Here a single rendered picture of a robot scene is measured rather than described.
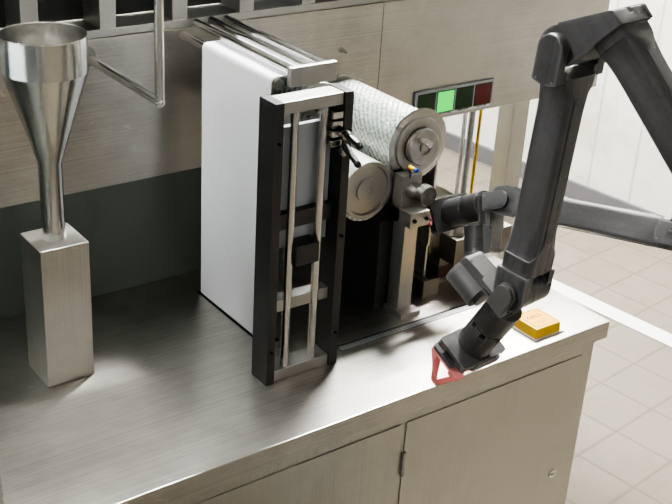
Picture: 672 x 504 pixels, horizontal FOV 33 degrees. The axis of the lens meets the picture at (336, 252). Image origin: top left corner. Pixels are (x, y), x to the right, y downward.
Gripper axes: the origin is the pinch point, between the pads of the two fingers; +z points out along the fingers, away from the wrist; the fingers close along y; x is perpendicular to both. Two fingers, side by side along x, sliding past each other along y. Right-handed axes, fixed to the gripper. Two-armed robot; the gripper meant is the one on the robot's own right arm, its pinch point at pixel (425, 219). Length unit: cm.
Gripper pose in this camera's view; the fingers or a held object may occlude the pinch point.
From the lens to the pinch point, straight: 241.2
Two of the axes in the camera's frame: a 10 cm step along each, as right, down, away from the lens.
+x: -2.5, -9.7, -0.2
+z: -5.3, 1.2, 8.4
